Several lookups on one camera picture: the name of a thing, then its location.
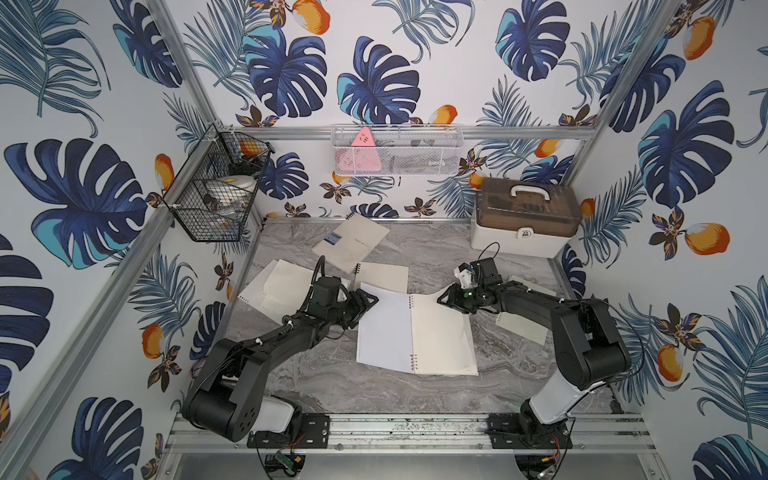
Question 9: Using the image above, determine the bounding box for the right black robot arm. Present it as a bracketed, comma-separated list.
[437, 258, 632, 427]

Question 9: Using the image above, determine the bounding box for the torn cream page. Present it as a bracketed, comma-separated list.
[238, 260, 289, 324]
[261, 260, 313, 315]

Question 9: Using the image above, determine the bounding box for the cream notebook green label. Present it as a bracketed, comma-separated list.
[356, 283, 478, 376]

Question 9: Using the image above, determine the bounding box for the black wire basket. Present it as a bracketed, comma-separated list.
[162, 125, 275, 243]

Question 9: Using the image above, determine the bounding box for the clear wall shelf basket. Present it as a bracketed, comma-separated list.
[330, 125, 464, 176]

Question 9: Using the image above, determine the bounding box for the large cream spiral notebook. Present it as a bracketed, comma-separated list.
[312, 214, 389, 274]

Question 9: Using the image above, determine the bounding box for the clear-spiral notebook barcode cover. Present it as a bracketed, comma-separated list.
[495, 275, 556, 346]

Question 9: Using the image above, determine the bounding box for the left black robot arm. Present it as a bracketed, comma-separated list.
[181, 289, 379, 442]

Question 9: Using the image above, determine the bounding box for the pink triangle ruler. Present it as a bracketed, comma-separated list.
[336, 127, 382, 176]

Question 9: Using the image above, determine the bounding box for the B5 spiral notebook blue label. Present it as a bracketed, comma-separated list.
[352, 262, 409, 294]

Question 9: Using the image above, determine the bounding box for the white storage box brown lid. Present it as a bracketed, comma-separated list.
[470, 178, 582, 258]

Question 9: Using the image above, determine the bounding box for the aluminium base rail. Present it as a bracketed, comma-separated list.
[165, 414, 657, 455]

